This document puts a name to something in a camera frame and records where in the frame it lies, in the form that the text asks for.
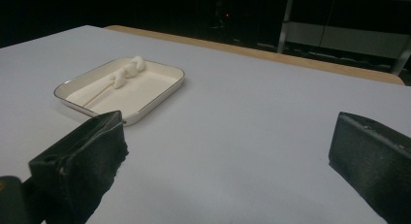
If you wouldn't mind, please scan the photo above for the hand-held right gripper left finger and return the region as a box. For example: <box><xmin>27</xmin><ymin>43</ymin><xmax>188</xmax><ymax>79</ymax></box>
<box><xmin>28</xmin><ymin>110</ymin><xmax>130</xmax><ymax>224</ymax></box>

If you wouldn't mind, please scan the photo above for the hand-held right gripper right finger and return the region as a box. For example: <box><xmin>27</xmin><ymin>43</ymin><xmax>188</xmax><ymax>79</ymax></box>
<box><xmin>328</xmin><ymin>112</ymin><xmax>411</xmax><ymax>224</ymax></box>

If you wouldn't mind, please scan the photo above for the white rectangular tray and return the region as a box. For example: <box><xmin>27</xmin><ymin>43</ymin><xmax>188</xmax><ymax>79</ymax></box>
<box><xmin>53</xmin><ymin>56</ymin><xmax>186</xmax><ymax>127</ymax></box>

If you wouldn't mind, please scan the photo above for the white skewer with dumplings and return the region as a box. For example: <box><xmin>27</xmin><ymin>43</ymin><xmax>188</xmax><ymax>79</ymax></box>
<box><xmin>80</xmin><ymin>55</ymin><xmax>146</xmax><ymax>108</ymax></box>

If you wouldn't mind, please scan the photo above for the metal frame stand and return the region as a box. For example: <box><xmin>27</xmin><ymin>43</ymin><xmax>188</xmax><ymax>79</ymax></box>
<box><xmin>276</xmin><ymin>0</ymin><xmax>411</xmax><ymax>77</ymax></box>

